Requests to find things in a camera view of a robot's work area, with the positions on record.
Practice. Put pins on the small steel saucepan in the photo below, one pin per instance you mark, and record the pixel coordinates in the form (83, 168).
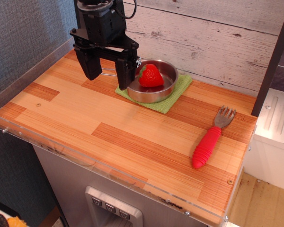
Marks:
(153, 94)

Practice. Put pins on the clear acrylic table guard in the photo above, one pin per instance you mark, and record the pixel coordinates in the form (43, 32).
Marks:
(148, 173)

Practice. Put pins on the dark right shelf post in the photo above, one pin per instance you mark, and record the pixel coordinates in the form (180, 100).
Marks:
(269, 75)

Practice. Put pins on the yellow black object corner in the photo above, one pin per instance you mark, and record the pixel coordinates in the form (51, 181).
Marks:
(12, 222)

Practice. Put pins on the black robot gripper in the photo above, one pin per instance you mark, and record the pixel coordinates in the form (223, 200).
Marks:
(103, 36)

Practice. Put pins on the white toy sink unit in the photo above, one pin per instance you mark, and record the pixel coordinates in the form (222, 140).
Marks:
(264, 159)

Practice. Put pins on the dark shelf post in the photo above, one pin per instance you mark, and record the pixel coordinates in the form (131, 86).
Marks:
(269, 75)
(77, 13)

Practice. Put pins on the red toy strawberry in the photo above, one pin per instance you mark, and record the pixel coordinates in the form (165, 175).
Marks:
(149, 76)

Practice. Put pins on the green cloth mat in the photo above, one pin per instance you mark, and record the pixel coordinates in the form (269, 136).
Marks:
(164, 106)

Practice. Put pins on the dark left shelf post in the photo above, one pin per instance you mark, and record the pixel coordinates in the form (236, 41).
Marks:
(77, 13)

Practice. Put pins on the red handled metal fork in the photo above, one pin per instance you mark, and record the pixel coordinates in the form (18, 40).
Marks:
(207, 144)

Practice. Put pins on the grey cabinet dispenser panel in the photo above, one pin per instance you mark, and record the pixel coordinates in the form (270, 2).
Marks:
(112, 208)

